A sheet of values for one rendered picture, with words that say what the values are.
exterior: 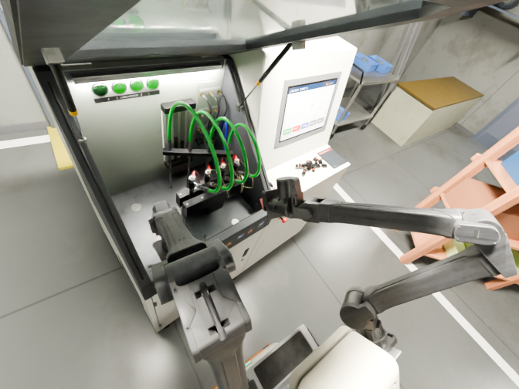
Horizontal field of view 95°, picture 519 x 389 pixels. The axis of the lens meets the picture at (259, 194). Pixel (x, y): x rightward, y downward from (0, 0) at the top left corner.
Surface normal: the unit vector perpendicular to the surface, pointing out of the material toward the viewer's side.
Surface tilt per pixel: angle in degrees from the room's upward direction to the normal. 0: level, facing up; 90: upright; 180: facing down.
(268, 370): 0
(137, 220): 0
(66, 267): 0
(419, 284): 71
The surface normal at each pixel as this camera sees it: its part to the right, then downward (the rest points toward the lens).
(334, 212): -0.36, 0.22
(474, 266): -0.66, 0.31
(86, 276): 0.25, -0.61
